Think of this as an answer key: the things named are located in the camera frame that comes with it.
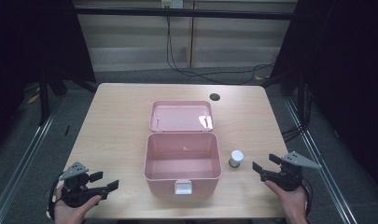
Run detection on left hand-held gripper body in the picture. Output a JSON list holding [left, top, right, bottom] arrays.
[[58, 161, 110, 209]]

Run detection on person's right hand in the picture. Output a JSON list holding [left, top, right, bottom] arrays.
[[263, 179, 310, 224]]

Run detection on person's left hand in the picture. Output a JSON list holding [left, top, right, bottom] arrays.
[[52, 186, 103, 224]]

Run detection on black wall cable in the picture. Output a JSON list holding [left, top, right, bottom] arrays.
[[165, 15, 275, 86]]

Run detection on black metal stand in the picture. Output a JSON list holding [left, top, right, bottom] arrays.
[[296, 69, 307, 127], [37, 69, 51, 127]]

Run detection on pink plastic storage box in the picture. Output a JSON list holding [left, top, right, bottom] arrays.
[[143, 100, 223, 197]]

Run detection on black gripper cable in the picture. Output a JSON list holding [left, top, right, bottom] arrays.
[[301, 176, 315, 218], [47, 173, 65, 221]]

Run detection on small grey cylinder cup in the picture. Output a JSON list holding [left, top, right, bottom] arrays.
[[228, 149, 245, 169]]

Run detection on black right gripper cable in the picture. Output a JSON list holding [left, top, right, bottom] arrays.
[[301, 176, 315, 218]]

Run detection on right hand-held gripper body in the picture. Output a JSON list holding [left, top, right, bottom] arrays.
[[259, 150, 323, 192]]

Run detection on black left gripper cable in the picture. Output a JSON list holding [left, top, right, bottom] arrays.
[[47, 173, 65, 221]]

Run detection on black curtain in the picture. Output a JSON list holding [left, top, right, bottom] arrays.
[[269, 0, 378, 195], [0, 0, 97, 153]]

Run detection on black horizontal bar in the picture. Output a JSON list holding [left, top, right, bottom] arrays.
[[74, 7, 296, 21]]

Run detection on metal floor rail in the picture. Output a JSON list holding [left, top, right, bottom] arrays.
[[0, 104, 62, 224], [284, 98, 360, 224]]

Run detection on black floor cables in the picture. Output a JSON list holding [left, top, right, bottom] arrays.
[[280, 122, 307, 144]]

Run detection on yellow floor tape piece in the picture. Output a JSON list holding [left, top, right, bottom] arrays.
[[26, 92, 41, 105]]

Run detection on white wall outlet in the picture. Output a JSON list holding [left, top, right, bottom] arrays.
[[161, 0, 185, 9]]

